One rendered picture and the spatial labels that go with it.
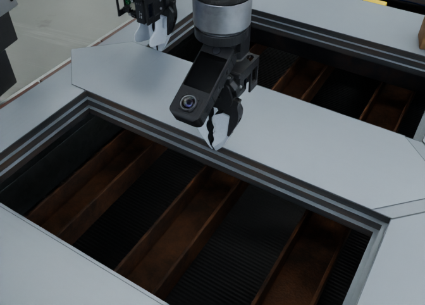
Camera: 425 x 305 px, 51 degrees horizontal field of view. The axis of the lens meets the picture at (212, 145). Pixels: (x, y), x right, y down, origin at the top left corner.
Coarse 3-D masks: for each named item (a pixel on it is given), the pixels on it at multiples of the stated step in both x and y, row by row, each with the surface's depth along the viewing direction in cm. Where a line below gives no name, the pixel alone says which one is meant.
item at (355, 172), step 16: (352, 128) 75; (368, 128) 75; (384, 128) 75; (352, 144) 72; (368, 144) 72; (384, 144) 72; (336, 160) 70; (352, 160) 70; (368, 160) 70; (384, 160) 70; (336, 176) 67; (352, 176) 67; (368, 176) 67; (384, 176) 67; (336, 192) 65; (352, 192) 65; (368, 192) 65; (368, 208) 63
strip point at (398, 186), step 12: (408, 144) 72; (396, 156) 70; (408, 156) 70; (420, 156) 70; (396, 168) 68; (408, 168) 68; (420, 168) 68; (384, 180) 67; (396, 180) 67; (408, 180) 67; (420, 180) 67; (384, 192) 65; (396, 192) 65; (408, 192) 65; (420, 192) 65; (372, 204) 63; (384, 204) 63; (396, 204) 63
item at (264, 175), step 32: (416, 0) 117; (192, 32) 106; (288, 32) 103; (320, 32) 101; (384, 64) 96; (416, 64) 93; (96, 96) 82; (64, 128) 80; (128, 128) 80; (160, 128) 77; (0, 160) 71; (224, 160) 72; (288, 192) 68; (320, 192) 66; (32, 224) 63; (352, 224) 64; (384, 224) 63; (352, 288) 57
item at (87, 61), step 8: (96, 48) 93; (104, 48) 93; (112, 48) 93; (120, 48) 93; (80, 56) 91; (88, 56) 91; (96, 56) 91; (104, 56) 91; (72, 64) 89; (80, 64) 89; (88, 64) 89; (96, 64) 89; (72, 72) 87; (80, 72) 87; (88, 72) 87; (72, 80) 85
